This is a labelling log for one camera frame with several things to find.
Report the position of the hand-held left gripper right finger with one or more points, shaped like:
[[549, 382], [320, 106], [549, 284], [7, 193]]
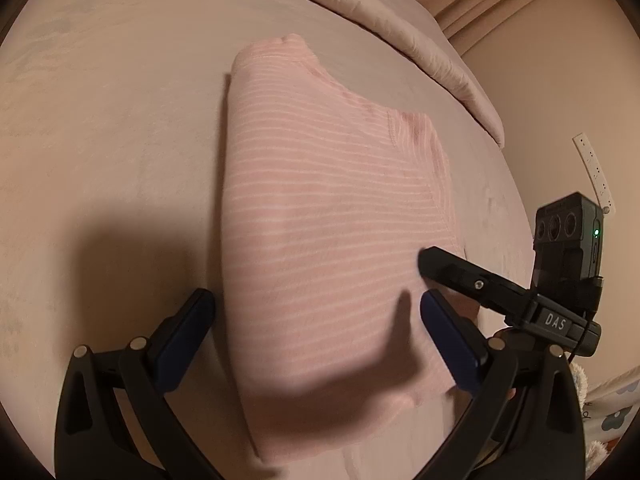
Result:
[[450, 345]]

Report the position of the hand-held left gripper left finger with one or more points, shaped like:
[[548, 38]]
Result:
[[182, 340]]

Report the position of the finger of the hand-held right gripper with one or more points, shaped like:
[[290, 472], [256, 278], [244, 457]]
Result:
[[475, 280]]

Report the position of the pink striped top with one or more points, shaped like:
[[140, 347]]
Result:
[[330, 240]]

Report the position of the white power strip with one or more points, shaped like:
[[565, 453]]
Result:
[[595, 170]]

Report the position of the white patterned cloth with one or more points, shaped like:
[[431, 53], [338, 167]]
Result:
[[610, 410]]

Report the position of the pink bed sheet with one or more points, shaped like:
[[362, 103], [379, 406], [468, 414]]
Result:
[[115, 135]]

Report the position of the pale quilted duvet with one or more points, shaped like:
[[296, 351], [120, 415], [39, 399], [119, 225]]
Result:
[[400, 15]]

